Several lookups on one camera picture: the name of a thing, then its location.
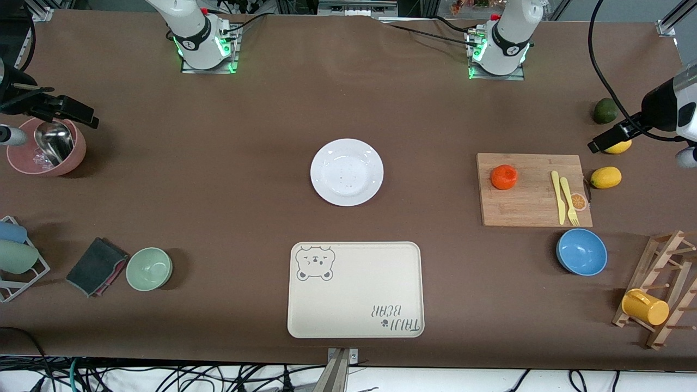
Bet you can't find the bamboo cutting board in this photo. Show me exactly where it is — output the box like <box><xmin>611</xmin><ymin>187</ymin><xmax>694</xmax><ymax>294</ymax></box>
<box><xmin>476</xmin><ymin>153</ymin><xmax>593</xmax><ymax>228</ymax></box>

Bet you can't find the yellow plastic fork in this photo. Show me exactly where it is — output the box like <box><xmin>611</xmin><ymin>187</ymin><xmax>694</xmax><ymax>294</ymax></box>
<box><xmin>560</xmin><ymin>177</ymin><xmax>580</xmax><ymax>226</ymax></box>

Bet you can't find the steel scoop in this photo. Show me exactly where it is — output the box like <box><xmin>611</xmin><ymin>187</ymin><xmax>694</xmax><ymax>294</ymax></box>
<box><xmin>34</xmin><ymin>121</ymin><xmax>75</xmax><ymax>167</ymax></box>

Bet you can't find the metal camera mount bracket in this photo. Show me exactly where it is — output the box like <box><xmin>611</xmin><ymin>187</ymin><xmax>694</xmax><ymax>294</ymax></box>
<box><xmin>326</xmin><ymin>347</ymin><xmax>359</xmax><ymax>392</ymax></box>

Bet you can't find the yellow plastic knife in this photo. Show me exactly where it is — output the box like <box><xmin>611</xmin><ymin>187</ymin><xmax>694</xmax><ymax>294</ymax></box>
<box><xmin>551</xmin><ymin>170</ymin><xmax>567</xmax><ymax>225</ymax></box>

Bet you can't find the pale green cup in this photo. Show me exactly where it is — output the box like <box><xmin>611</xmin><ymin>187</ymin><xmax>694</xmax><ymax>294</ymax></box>
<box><xmin>0</xmin><ymin>240</ymin><xmax>40</xmax><ymax>275</ymax></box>

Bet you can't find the wooden mug rack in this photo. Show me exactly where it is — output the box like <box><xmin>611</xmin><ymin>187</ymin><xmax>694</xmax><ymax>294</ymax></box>
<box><xmin>612</xmin><ymin>230</ymin><xmax>697</xmax><ymax>350</ymax></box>

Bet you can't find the pink bowl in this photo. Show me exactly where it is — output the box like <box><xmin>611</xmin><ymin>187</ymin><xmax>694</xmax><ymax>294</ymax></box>
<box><xmin>7</xmin><ymin>115</ymin><xmax>87</xmax><ymax>177</ymax></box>

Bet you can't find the cream bear print tray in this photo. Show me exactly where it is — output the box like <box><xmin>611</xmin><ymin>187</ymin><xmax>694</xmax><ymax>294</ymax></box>
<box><xmin>287</xmin><ymin>241</ymin><xmax>425</xmax><ymax>339</ymax></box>

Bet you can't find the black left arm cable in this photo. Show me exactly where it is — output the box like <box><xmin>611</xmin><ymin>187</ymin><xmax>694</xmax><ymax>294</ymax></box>
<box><xmin>587</xmin><ymin>0</ymin><xmax>684</xmax><ymax>143</ymax></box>

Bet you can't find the blue bowl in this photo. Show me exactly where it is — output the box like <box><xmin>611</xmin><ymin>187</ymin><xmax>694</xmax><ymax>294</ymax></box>
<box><xmin>556</xmin><ymin>228</ymin><xmax>608</xmax><ymax>277</ymax></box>

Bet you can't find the white round plate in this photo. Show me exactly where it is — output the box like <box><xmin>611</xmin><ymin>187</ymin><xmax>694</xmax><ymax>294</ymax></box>
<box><xmin>310</xmin><ymin>138</ymin><xmax>384</xmax><ymax>207</ymax></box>

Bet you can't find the black cable bundle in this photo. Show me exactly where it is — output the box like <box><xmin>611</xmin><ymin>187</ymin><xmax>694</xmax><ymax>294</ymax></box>
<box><xmin>0</xmin><ymin>326</ymin><xmax>697</xmax><ymax>392</ymax></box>

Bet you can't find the white wire cup rack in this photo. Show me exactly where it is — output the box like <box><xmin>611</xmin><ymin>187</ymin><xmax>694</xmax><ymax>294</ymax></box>
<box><xmin>0</xmin><ymin>216</ymin><xmax>51</xmax><ymax>303</ymax></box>

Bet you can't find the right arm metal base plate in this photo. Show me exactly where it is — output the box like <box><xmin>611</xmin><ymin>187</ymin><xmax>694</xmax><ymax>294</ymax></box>
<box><xmin>181</xmin><ymin>24</ymin><xmax>240</xmax><ymax>74</ymax></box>

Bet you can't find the dark grey folded cloth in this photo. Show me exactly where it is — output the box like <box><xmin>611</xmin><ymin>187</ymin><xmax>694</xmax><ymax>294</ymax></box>
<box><xmin>65</xmin><ymin>237</ymin><xmax>130</xmax><ymax>298</ymax></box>

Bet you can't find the yellow mug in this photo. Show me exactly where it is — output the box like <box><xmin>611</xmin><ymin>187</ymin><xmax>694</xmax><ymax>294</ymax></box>
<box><xmin>621</xmin><ymin>289</ymin><xmax>670</xmax><ymax>326</ymax></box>

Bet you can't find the pale green bowl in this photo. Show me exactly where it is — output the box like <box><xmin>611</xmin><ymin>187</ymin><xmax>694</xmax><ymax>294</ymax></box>
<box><xmin>126</xmin><ymin>247</ymin><xmax>173</xmax><ymax>292</ymax></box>

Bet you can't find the black base power cable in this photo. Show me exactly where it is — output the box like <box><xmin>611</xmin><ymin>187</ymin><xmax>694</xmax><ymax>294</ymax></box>
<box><xmin>215</xmin><ymin>10</ymin><xmax>270</xmax><ymax>41</ymax></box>
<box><xmin>376</xmin><ymin>16</ymin><xmax>481</xmax><ymax>51</ymax></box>

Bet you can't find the dark green avocado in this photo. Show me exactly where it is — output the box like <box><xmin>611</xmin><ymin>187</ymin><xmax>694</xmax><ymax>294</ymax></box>
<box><xmin>593</xmin><ymin>98</ymin><xmax>619</xmax><ymax>125</ymax></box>

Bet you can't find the light blue cup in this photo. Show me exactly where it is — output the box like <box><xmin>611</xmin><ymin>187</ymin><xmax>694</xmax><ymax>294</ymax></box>
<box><xmin>0</xmin><ymin>221</ymin><xmax>28</xmax><ymax>244</ymax></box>

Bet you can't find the aluminium frame profile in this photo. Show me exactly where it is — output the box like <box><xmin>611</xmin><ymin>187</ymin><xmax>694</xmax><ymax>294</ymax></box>
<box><xmin>22</xmin><ymin>0</ymin><xmax>55</xmax><ymax>22</ymax></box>
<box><xmin>656</xmin><ymin>0</ymin><xmax>697</xmax><ymax>36</ymax></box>

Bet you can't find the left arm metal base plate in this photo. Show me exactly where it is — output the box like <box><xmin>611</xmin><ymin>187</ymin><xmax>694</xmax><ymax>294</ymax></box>
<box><xmin>467</xmin><ymin>27</ymin><xmax>526</xmax><ymax>81</ymax></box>

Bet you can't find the orange fruit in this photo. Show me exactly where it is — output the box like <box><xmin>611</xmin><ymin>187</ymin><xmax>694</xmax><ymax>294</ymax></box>
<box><xmin>491</xmin><ymin>164</ymin><xmax>518</xmax><ymax>191</ymax></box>

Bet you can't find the pink folded cloth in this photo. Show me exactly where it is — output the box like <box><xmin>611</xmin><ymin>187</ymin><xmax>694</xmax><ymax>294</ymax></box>
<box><xmin>95</xmin><ymin>256</ymin><xmax>130</xmax><ymax>298</ymax></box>

